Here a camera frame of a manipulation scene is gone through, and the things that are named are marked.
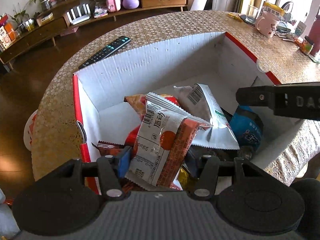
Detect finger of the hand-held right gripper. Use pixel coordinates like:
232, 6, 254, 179
236, 85, 276, 109

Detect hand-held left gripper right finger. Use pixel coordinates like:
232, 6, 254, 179
186, 152, 266, 201

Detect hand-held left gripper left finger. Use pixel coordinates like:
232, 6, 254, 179
59, 146, 133, 201

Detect dark brown snack packet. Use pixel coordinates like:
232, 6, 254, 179
91, 140, 126, 156

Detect yellow snack packet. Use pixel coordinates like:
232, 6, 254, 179
178, 167, 198, 191

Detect red snack packet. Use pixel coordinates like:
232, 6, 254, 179
125, 126, 141, 151

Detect blue silver snack packet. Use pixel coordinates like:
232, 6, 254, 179
125, 92, 213, 191

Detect orange patterned snack packet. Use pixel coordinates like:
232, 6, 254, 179
124, 94, 179, 121

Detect red cardboard box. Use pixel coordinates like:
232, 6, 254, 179
72, 32, 309, 196

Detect jar with black lid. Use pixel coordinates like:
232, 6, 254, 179
301, 36, 315, 55

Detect red thermos bottle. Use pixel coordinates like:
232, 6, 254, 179
308, 15, 320, 57

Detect pink mug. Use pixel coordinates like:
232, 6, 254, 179
255, 10, 281, 39

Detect small standing card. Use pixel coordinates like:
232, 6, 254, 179
295, 21, 307, 37

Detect grey flat box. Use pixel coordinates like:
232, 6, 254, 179
277, 20, 296, 34

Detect drinking glass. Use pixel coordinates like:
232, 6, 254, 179
247, 5, 261, 23

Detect yellow food bag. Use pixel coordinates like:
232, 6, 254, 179
261, 2, 286, 18

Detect remote control teal buttons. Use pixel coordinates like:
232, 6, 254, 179
78, 36, 132, 70

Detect stack of booklets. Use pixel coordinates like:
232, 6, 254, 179
93, 2, 109, 19

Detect white router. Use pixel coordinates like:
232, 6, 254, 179
65, 4, 91, 26

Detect pink bag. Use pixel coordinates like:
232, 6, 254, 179
106, 0, 121, 13

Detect small cardboard box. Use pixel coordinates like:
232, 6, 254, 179
36, 12, 54, 27

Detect small glass jar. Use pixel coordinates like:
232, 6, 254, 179
19, 19, 36, 32

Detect orange printed box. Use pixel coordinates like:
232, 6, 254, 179
0, 22, 17, 49

